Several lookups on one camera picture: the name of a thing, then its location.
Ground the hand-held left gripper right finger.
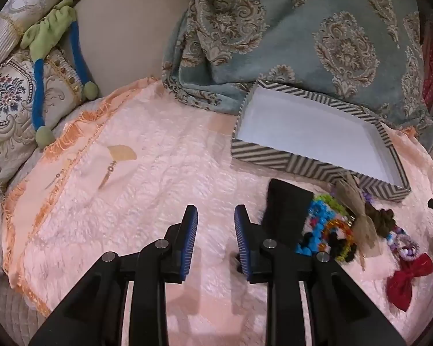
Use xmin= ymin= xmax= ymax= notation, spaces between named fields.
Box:
xmin=234 ymin=205 xmax=406 ymax=346

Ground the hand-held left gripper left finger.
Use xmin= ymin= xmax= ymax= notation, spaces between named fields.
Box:
xmin=29 ymin=205 xmax=199 ymax=346

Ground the black felt pouch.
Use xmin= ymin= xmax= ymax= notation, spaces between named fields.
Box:
xmin=262 ymin=178 xmax=313 ymax=247

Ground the brown scrunchie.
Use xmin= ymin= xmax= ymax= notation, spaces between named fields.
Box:
xmin=364 ymin=205 xmax=397 ymax=238

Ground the red bow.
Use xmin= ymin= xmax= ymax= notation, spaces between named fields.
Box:
xmin=386 ymin=253 xmax=433 ymax=312

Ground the blue bead bracelet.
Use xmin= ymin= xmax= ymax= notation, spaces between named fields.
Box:
xmin=295 ymin=200 xmax=329 ymax=255

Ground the beige mesh bow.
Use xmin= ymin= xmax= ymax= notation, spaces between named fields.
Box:
xmin=334 ymin=173 xmax=378 ymax=271

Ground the black scrunchie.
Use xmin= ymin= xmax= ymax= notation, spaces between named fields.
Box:
xmin=325 ymin=231 xmax=358 ymax=264

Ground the green bead bracelet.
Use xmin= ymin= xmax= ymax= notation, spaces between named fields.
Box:
xmin=316 ymin=194 xmax=347 ymax=213

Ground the orange bead bracelet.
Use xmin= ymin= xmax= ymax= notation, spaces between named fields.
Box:
xmin=319 ymin=218 xmax=356 ymax=256

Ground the striped cardboard box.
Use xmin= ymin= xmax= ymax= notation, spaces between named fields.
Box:
xmin=231 ymin=80 xmax=412 ymax=202

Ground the pink quilted bedspread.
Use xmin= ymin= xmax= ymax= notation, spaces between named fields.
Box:
xmin=2 ymin=77 xmax=433 ymax=346

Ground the teal patterned blanket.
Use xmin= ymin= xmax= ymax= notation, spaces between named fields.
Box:
xmin=162 ymin=0 xmax=433 ymax=184

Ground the floral embroidered cushion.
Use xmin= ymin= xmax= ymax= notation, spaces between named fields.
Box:
xmin=0 ymin=48 xmax=85 ymax=184

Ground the green blue plush toy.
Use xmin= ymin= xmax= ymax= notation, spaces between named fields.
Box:
xmin=20 ymin=0 xmax=100 ymax=148

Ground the grey striped cushion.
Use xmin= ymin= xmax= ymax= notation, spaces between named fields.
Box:
xmin=0 ymin=0 xmax=82 ymax=67

